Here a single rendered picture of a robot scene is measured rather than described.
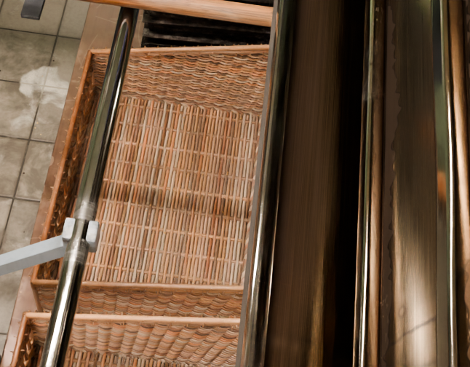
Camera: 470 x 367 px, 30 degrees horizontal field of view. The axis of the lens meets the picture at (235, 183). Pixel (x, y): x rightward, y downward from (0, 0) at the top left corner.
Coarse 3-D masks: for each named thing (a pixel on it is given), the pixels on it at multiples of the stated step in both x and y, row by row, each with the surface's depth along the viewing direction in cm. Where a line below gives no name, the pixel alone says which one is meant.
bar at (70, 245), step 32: (128, 32) 133; (96, 128) 123; (96, 160) 120; (96, 192) 118; (64, 224) 116; (96, 224) 116; (0, 256) 127; (32, 256) 122; (64, 256) 114; (64, 288) 111; (64, 320) 109; (64, 352) 107
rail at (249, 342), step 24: (288, 0) 104; (288, 24) 103; (288, 48) 101; (288, 72) 99; (264, 144) 95; (264, 168) 92; (264, 192) 91; (264, 216) 89; (264, 240) 88; (264, 264) 87; (264, 288) 85; (264, 312) 84; (264, 336) 83; (264, 360) 82
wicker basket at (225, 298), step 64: (128, 64) 188; (192, 64) 186; (256, 64) 183; (128, 128) 194; (192, 128) 195; (256, 128) 196; (64, 192) 178; (128, 192) 185; (192, 192) 186; (128, 256) 178; (192, 256) 179
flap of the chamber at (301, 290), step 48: (336, 0) 109; (336, 48) 105; (288, 96) 100; (336, 96) 102; (288, 144) 97; (336, 144) 98; (288, 192) 94; (336, 192) 95; (288, 240) 91; (336, 240) 92; (288, 288) 88; (336, 288) 89; (240, 336) 86; (288, 336) 86; (336, 336) 87
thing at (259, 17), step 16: (80, 0) 133; (96, 0) 133; (112, 0) 132; (128, 0) 132; (144, 0) 132; (160, 0) 132; (176, 0) 132; (192, 0) 132; (208, 0) 133; (208, 16) 133; (224, 16) 133; (240, 16) 132; (256, 16) 132
